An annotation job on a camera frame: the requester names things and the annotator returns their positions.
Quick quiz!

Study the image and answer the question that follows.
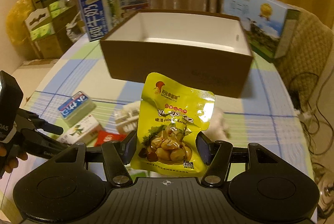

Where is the red candy packet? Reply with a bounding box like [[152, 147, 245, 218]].
[[94, 131, 127, 147]]

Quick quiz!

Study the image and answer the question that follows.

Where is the white sock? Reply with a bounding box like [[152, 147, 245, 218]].
[[211, 107, 230, 141]]

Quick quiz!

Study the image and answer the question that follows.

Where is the clear blue floss box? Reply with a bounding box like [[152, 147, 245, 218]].
[[58, 91, 96, 127]]

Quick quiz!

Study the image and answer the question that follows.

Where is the white ointment box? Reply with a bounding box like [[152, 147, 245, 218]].
[[57, 114, 103, 145]]

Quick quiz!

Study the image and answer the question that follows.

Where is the yellow chestnut snack pouch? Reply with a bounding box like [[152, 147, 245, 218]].
[[130, 72, 215, 177]]

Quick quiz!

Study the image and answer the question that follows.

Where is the person's left hand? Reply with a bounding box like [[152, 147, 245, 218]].
[[0, 145, 28, 174]]

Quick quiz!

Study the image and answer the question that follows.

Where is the checkered bed sheet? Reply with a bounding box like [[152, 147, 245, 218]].
[[0, 33, 314, 214]]

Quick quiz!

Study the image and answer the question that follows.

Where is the cardboard box with tissue packs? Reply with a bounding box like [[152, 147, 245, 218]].
[[24, 0, 78, 59]]

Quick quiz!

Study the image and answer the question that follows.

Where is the yellow plastic bag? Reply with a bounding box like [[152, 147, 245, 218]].
[[6, 0, 36, 60]]

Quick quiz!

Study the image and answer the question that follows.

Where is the brown cardboard storage box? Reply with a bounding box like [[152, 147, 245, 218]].
[[100, 9, 253, 98]]

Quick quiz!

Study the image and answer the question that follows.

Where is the metal kettle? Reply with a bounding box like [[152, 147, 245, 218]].
[[312, 163, 334, 219]]

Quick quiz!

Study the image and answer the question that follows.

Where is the quilted beige chair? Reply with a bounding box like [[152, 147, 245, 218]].
[[274, 8, 333, 109]]

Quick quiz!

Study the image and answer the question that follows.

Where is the dark blue milk carton box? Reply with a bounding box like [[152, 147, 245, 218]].
[[78, 0, 149, 41]]

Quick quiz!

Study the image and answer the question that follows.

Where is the light blue milk carton box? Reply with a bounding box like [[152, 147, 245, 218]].
[[222, 0, 300, 62]]

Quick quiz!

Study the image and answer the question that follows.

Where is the black power cable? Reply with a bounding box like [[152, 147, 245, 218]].
[[288, 71, 334, 157]]

